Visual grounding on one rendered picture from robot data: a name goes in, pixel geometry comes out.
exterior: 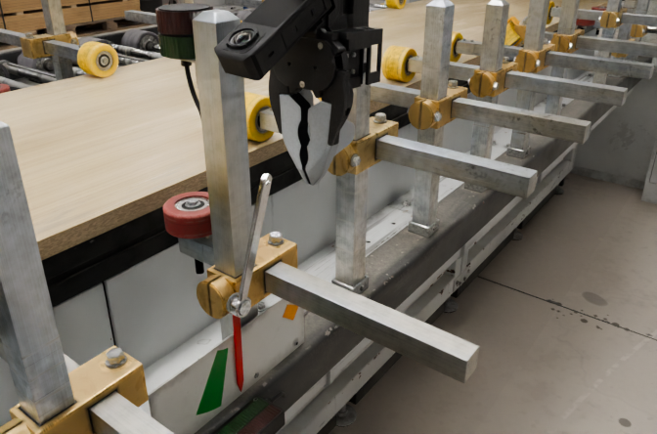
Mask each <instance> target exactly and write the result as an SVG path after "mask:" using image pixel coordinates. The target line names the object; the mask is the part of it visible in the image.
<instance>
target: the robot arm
mask: <svg viewBox="0 0 657 434"><path fill-rule="evenodd" d="M369 11H370V0H264V1H263V2H262V3H261V4H260V5H259V6H258V7H257V8H256V9H255V10H254V11H253V12H252V13H251V14H250V15H249V16H247V17H246V18H245V19H244V20H243V21H242V22H241V23H240V24H239V25H238V26H237V27H236V28H235V29H234V30H233V31H231V32H230V33H229V34H228V35H227V36H226V37H225V38H224V39H223V40H222V41H221V42H220V43H219V44H218V45H217V46H215V47H214V51H215V54H216V56H217V58H218V60H219V62H220V64H221V66H222V67H223V69H224V71H225V72H226V73H229V74H232V75H236V76H240V77H244V78H247V79H251V80H261V79H262V78H263V77H264V76H265V75H266V74H267V73H268V72H269V71H270V76H269V99H270V104H271V107H272V111H273V114H274V117H275V119H276V123H277V126H278V129H279V132H280V133H281V134H282V135H283V138H284V142H285V146H286V148H287V150H288V152H289V154H290V156H291V158H292V160H293V162H294V164H295V166H296V168H297V169H298V171H299V173H300V175H301V177H302V178H303V180H304V182H305V183H306V184H310V185H313V186H314V185H317V184H318V183H319V181H320V180H321V179H322V178H323V177H324V176H325V174H326V173H327V171H328V169H329V166H330V164H331V162H332V160H333V157H334V156H335V155H337V154H338V153H339V152H341V151H342V150H343V149H344V148H346V147H347V146H348V145H349V144H350V143H351V142H352V141H353V139H354V136H355V125H354V123H352V122H351V121H349V120H347V118H348V116H349V113H350V111H351V108H352V105H353V97H354V93H353V88H357V87H361V84H363V73H366V85H370V84H373V83H376V82H380V70H381V52H382V35H383V28H376V27H369ZM376 44H377V60H376V71H372V72H371V53H372V45H376ZM365 48H367V61H366V62H364V52H365ZM312 91H313V93H314V95H315V97H316V98H318V99H319V98H322V100H321V101H320V102H318V103H316V104H315V105H314V97H313V93H312Z"/></svg>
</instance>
